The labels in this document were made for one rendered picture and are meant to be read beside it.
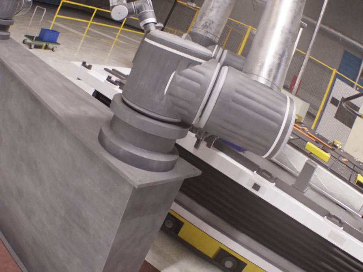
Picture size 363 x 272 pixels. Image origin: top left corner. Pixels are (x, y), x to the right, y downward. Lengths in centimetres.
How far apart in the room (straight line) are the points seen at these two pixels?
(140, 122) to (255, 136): 30
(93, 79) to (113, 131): 113
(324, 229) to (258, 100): 77
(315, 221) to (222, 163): 55
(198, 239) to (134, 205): 134
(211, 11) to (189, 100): 38
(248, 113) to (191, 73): 18
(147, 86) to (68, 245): 65
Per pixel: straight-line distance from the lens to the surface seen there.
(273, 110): 96
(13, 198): 160
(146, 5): 222
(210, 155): 164
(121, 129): 99
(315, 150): 182
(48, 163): 126
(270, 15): 110
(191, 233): 233
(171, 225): 246
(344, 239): 152
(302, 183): 154
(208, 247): 230
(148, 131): 95
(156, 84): 94
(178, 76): 93
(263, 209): 192
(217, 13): 118
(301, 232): 188
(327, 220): 151
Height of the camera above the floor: 130
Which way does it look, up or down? 17 degrees down
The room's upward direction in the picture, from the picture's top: 24 degrees clockwise
